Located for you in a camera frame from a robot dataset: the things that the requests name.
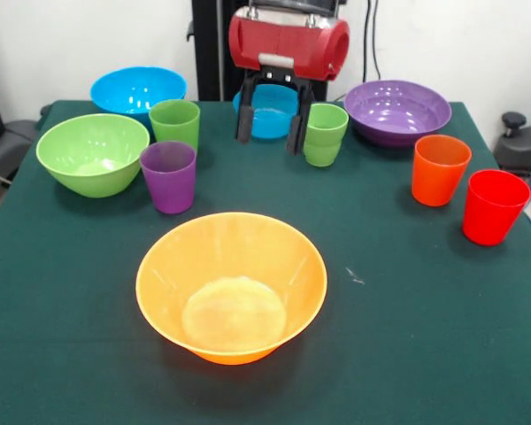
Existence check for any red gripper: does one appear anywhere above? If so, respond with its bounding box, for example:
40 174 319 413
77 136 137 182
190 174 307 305
227 6 351 156

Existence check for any orange bowl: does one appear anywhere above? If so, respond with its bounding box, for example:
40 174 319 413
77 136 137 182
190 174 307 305
135 211 328 367

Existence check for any small blue bowl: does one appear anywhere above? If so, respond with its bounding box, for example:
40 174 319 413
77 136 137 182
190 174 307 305
232 83 304 141

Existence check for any stepped green cup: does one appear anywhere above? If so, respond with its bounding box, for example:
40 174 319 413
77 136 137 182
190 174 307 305
301 103 350 168

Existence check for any plain green cup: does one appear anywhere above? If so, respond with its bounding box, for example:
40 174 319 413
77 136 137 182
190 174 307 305
148 98 202 154

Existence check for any purple cup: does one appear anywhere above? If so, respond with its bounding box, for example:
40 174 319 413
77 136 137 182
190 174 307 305
140 140 198 215

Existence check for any purple bowl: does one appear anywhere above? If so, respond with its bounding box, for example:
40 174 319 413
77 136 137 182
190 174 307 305
343 80 453 149

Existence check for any large blue bowl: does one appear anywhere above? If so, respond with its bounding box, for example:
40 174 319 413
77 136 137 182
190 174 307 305
89 66 188 128

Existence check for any orange cup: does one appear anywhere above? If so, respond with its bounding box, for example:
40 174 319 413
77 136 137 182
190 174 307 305
411 135 473 208

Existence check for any green bowl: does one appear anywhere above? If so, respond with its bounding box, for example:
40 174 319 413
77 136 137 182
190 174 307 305
35 112 151 198

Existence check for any dark green table cloth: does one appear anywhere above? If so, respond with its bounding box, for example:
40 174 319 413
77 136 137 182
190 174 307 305
0 99 531 425

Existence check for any red cup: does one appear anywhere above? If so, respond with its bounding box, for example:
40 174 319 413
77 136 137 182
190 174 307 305
462 168 531 247

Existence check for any grey base with knob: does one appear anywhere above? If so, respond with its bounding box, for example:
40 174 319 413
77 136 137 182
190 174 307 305
495 112 531 176

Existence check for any black hanging wall cable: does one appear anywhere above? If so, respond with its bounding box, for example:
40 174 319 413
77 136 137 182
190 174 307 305
363 0 384 86

